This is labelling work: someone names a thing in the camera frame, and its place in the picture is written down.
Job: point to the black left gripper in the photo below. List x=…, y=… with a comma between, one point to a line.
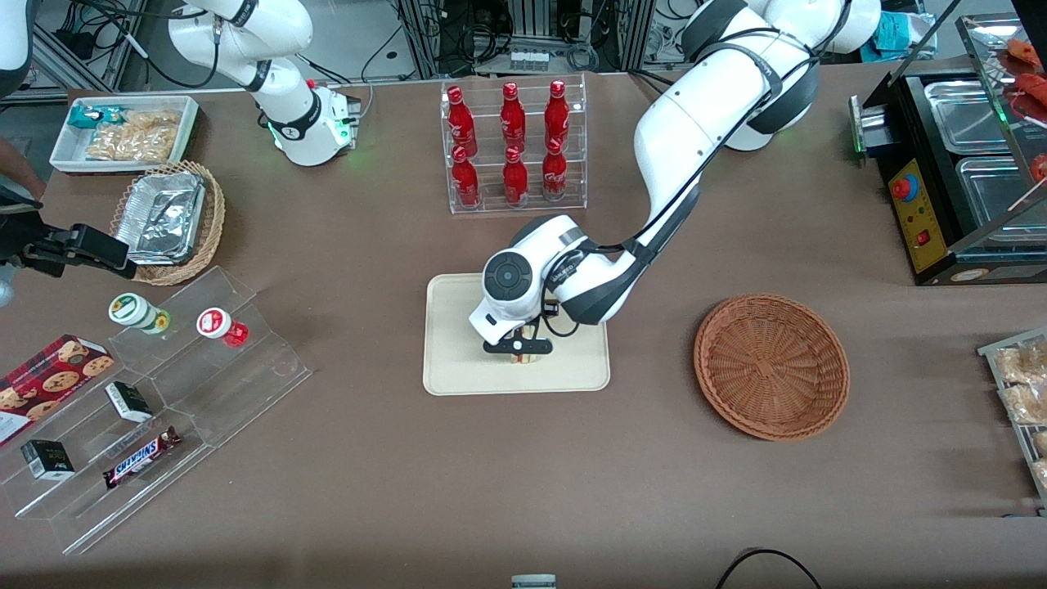
x=550, y=307

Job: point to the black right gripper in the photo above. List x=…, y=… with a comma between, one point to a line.
x=31, y=251

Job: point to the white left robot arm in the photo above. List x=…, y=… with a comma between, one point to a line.
x=695, y=123

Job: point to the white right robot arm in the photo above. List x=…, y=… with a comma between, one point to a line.
x=282, y=106

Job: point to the person forearm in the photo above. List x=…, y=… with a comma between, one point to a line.
x=16, y=168

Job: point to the aluminium foil tray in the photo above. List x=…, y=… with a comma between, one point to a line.
x=159, y=217

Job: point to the beige plastic tray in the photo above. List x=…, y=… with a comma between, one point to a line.
x=458, y=360

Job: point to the light wicker basket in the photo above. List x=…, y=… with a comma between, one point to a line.
x=214, y=221

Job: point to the round brown wicker basket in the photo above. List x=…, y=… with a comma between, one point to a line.
x=769, y=368

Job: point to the tray of pastries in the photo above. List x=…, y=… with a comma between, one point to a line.
x=994, y=353

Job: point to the green lid yogurt bottle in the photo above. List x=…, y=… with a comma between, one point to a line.
x=135, y=312

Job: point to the red lid yogurt bottle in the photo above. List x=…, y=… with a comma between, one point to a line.
x=217, y=324

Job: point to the clear bag of crackers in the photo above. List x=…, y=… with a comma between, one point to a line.
x=131, y=146
x=155, y=119

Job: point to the white rectangular snack bin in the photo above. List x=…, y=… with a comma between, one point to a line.
x=65, y=151

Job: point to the red cookie box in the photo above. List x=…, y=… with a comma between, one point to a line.
x=49, y=380

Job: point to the small black box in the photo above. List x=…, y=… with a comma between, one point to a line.
x=128, y=402
x=47, y=460

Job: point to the teal snack packet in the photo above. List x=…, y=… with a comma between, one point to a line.
x=88, y=116

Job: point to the clear acrylic tiered stand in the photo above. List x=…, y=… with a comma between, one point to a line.
x=245, y=384

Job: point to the red cola bottle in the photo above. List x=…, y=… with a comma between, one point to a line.
x=515, y=178
x=465, y=180
x=513, y=114
x=554, y=173
x=557, y=113
x=461, y=119

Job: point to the Snickers chocolate bar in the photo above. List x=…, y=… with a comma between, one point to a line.
x=139, y=460

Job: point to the small grey device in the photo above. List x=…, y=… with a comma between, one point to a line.
x=533, y=582

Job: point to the clear acrylic bottle rack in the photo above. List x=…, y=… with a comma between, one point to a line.
x=572, y=114

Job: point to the white power strip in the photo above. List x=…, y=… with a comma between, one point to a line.
x=529, y=60

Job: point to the black food warmer machine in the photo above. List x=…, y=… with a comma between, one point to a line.
x=928, y=245

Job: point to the teal cloth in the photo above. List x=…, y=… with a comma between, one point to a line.
x=896, y=33

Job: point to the steel food pan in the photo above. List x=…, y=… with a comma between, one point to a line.
x=994, y=192
x=965, y=114

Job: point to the bagged bread roll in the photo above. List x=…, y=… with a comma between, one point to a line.
x=1024, y=364
x=1026, y=402

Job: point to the orange fried food piece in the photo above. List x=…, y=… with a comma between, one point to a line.
x=1024, y=51

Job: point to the aluminium frame rack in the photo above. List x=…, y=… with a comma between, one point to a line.
x=634, y=37

